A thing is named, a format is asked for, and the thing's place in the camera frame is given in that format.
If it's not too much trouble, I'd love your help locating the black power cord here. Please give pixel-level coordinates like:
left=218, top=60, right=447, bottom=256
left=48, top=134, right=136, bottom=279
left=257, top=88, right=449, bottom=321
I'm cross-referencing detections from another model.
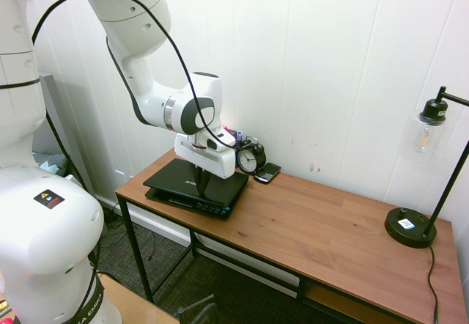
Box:
left=104, top=206, right=159, bottom=263

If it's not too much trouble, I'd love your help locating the black mobile phone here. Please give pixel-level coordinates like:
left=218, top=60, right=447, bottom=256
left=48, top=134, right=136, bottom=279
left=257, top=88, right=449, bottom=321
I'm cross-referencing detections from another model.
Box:
left=254, top=161, right=282, bottom=185

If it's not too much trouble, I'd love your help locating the purple pen cup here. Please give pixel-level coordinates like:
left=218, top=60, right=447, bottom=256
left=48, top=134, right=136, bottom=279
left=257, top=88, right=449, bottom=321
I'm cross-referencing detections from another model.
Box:
left=223, top=125, right=245, bottom=148

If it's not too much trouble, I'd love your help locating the black screw clamp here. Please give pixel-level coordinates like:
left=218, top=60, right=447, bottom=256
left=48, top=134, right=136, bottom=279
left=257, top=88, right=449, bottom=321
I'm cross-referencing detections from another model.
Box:
left=174, top=293, right=219, bottom=324

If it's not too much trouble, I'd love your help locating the black alarm clock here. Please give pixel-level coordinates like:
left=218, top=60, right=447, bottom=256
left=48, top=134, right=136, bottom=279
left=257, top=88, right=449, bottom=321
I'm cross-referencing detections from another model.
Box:
left=236, top=136, right=267, bottom=174

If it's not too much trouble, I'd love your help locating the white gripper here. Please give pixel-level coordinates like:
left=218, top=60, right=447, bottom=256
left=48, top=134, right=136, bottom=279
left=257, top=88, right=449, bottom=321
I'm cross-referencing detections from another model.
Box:
left=173, top=133, right=237, bottom=197

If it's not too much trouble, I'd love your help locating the black laptop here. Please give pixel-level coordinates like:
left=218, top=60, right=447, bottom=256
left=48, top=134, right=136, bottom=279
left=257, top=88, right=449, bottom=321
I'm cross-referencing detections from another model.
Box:
left=142, top=158, right=250, bottom=221

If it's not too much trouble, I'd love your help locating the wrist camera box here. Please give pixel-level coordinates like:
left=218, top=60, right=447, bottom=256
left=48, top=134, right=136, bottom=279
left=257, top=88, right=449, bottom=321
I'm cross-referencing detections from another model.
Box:
left=204, top=130, right=237, bottom=153

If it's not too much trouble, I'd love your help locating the light fibreboard robot table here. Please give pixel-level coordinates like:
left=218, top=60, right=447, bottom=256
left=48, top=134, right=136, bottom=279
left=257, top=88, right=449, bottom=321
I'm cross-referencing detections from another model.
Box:
left=98, top=274, right=191, bottom=324

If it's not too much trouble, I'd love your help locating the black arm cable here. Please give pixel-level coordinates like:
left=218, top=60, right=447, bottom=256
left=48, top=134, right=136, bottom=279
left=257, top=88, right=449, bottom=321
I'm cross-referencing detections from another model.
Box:
left=31, top=0, right=254, bottom=320

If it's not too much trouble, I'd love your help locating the black lamp power cable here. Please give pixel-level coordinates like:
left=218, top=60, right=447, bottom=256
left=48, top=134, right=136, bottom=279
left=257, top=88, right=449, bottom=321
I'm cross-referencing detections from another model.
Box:
left=426, top=245, right=441, bottom=324

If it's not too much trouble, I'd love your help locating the wooden desk black metal frame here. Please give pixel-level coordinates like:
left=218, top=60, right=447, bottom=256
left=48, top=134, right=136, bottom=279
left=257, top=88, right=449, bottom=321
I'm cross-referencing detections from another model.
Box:
left=114, top=147, right=457, bottom=324

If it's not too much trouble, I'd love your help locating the black desk lamp glass shade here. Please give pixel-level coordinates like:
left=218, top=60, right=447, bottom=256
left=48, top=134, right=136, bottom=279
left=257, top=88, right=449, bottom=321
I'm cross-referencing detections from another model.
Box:
left=383, top=86, right=469, bottom=248

